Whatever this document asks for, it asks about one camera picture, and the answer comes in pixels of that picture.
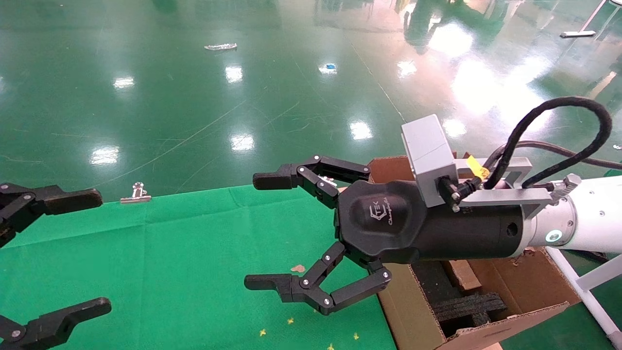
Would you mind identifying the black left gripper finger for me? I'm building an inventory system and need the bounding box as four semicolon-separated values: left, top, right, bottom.
0;298;113;350
0;183;104;249

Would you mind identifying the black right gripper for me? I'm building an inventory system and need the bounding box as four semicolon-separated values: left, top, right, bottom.
243;155;529;315

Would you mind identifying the small brown cardboard box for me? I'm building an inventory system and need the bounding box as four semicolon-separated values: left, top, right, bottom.
446;260;482;293

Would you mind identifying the large open brown carton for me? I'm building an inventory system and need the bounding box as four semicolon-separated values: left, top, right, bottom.
368;155;583;350

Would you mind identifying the green table cloth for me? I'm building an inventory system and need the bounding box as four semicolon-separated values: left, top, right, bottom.
0;184;397;350

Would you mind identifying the black cross-shaped foam block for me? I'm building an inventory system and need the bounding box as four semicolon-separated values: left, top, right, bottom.
432;292;509;339

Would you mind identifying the white stand base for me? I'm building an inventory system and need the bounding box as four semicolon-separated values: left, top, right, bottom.
560;0;608;39

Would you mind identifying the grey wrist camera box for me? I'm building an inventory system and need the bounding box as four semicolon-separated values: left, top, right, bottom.
400;114;460;208

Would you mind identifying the yellow cable tag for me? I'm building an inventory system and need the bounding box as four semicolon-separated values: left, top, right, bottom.
465;154;491;180

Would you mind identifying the silver camera mount bracket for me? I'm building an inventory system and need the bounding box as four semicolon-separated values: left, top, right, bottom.
453;157;582;219

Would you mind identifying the thin black camera cable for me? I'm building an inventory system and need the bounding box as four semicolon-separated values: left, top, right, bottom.
437;140;622;201

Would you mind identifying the white pipe frame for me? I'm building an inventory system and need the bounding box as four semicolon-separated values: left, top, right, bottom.
546;245;622;349

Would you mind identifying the thick black braided cable loop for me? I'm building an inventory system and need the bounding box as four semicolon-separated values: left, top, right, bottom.
484;96;612;190

